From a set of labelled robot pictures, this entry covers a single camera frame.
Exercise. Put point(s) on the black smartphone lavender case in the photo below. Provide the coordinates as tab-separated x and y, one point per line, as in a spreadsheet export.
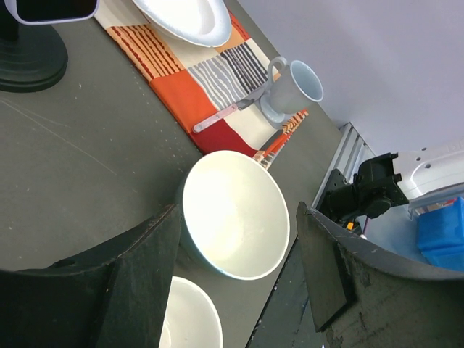
46	12

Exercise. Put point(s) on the white plate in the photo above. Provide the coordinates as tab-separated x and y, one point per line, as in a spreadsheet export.
202	23

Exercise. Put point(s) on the pink handled knife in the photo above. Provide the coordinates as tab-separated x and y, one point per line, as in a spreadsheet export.
239	105

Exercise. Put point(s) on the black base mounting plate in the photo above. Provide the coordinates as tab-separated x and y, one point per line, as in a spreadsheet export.
286	308

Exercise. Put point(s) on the colourful patterned cloth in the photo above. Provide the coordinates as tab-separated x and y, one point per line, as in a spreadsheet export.
196	82

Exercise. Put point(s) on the blue plastic box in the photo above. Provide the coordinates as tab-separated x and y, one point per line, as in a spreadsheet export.
440	236

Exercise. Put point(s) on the large white bowl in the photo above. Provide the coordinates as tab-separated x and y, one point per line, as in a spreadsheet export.
234	218

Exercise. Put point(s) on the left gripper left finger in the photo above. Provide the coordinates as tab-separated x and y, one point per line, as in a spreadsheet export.
111	295

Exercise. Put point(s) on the small white bowl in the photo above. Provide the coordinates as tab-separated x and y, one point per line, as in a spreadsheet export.
191	318

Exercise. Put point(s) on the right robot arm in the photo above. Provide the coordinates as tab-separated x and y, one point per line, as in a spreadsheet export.
391	180

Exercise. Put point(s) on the aluminium frame rail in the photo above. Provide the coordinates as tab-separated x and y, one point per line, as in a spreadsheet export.
350	153

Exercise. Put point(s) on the light blue mug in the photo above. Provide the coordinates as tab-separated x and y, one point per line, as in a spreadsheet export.
291	87

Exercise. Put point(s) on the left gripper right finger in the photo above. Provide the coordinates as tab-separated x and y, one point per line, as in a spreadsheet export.
362	295

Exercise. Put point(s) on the black phone stand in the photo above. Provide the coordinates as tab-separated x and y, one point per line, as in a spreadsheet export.
33	58

